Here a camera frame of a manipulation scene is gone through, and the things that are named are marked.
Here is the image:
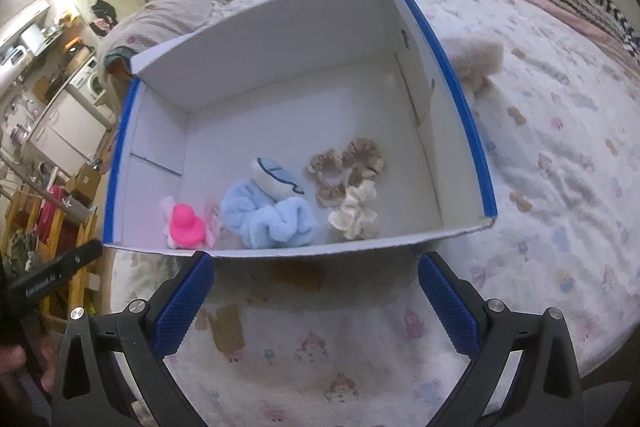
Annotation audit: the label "white washing machine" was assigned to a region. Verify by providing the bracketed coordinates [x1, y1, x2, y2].
[67, 59, 108, 105]

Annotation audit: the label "black and white striped cloth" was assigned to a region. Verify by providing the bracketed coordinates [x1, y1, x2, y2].
[550, 0, 640, 58]

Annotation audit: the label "blue and white cardboard box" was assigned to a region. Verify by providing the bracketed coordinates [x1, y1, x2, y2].
[102, 0, 498, 260]

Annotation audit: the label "red bag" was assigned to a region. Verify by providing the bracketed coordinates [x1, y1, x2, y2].
[32, 187, 66, 248]

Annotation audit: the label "person's left hand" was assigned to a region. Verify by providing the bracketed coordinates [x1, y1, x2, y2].
[0, 342, 56, 393]

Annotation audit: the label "yellow wooden rack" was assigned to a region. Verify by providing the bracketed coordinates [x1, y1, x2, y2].
[0, 184, 101, 333]

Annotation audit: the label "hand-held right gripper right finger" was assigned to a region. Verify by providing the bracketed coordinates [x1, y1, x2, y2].
[417, 252, 583, 427]

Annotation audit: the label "cream plush toy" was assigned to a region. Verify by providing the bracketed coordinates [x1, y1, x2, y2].
[445, 34, 505, 95]

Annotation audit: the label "white water heater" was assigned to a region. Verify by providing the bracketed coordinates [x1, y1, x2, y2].
[0, 47, 28, 80]

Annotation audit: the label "light blue fluffy scrunchie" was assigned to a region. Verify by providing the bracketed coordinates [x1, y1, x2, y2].
[220, 178, 322, 250]

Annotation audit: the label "silver range hood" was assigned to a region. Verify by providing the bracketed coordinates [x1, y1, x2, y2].
[20, 24, 43, 55]

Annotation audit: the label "brown scrunchie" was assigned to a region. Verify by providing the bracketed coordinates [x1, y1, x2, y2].
[308, 138, 387, 208]

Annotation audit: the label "wooden bed frame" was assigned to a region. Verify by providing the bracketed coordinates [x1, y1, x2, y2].
[107, 57, 136, 82]

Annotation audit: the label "white kitchen base cabinet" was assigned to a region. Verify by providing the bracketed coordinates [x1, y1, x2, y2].
[27, 94, 113, 175]

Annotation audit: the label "cream scrunchie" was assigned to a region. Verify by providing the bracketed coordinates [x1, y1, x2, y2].
[327, 181, 381, 240]

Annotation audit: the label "black hanging garment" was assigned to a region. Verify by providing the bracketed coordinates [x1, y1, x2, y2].
[90, 0, 118, 38]

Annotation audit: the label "white kitchen wall cabinets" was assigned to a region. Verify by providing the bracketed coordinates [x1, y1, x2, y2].
[0, 0, 51, 42]

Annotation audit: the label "brown cardboard box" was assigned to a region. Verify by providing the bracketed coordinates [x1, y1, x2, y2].
[65, 162, 103, 205]

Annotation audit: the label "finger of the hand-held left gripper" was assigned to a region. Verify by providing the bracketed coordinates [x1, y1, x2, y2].
[55, 240, 104, 280]

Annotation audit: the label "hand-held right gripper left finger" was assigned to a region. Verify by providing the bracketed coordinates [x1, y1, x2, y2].
[52, 252, 216, 427]

